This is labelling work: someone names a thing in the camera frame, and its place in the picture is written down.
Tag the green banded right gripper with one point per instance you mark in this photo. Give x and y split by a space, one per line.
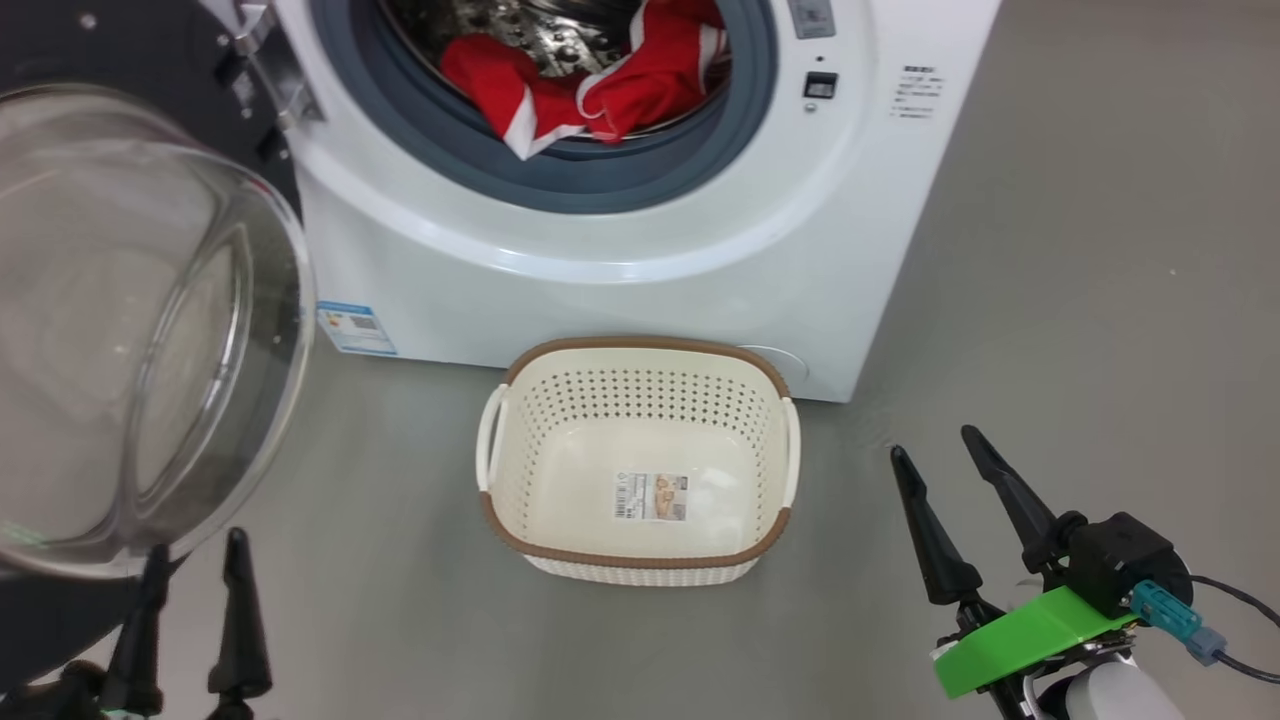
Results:
1030 635

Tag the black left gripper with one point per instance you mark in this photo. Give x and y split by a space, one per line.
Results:
60 700

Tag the glass washer door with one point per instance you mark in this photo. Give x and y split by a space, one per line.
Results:
150 330

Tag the red and white garment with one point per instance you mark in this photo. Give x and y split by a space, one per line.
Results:
640 85

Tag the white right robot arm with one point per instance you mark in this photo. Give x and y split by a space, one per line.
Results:
1120 697

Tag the white printed instruction sticker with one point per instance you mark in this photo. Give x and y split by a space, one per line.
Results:
650 497

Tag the cream laundry basket brown rim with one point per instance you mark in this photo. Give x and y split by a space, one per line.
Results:
640 450

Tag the white front-load washing machine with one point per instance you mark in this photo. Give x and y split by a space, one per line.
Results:
650 290

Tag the washer drum opening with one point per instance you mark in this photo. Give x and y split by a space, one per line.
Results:
560 185

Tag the metal door hinge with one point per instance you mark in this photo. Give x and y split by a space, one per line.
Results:
275 70

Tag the round white filter cover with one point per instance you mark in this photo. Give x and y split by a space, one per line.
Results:
780 365

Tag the blue energy label sticker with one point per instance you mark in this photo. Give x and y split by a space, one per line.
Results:
357 330

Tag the grey rating sticker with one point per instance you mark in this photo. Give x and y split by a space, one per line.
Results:
811 17

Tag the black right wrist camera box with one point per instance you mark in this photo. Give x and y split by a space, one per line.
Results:
1125 555

